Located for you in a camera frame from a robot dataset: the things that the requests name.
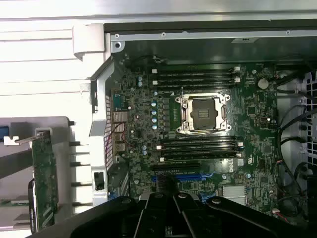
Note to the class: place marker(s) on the green motherboard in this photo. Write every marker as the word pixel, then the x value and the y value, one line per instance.
pixel 247 129

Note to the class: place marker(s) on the grey parts rack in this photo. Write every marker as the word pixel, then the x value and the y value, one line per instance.
pixel 15 186

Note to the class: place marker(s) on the black RAM slot white latches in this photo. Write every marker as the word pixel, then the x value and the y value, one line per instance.
pixel 198 157
pixel 198 145
pixel 195 81
pixel 195 70

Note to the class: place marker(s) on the green RAM stick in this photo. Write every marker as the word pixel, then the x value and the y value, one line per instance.
pixel 12 202

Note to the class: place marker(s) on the silver perforated drive cage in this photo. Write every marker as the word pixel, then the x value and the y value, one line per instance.
pixel 310 119

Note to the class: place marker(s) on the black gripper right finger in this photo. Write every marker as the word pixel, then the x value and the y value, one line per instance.
pixel 223 218

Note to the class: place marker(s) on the black expansion slot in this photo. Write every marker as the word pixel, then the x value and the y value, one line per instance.
pixel 175 165

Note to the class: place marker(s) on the small silver heat sink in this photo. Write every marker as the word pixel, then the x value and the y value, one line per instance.
pixel 233 193

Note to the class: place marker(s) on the round coin battery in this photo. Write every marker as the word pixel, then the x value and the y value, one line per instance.
pixel 263 84

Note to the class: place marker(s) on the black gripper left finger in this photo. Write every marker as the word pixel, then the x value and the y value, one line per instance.
pixel 104 218

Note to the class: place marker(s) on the blue expansion slot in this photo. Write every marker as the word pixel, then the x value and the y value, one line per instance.
pixel 193 177

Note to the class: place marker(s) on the open dark grey PC case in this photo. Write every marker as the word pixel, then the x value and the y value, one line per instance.
pixel 101 99

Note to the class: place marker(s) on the metal CPU socket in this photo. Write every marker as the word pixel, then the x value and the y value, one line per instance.
pixel 203 114

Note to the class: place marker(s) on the hard disk blue carrier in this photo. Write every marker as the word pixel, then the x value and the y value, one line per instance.
pixel 2 134

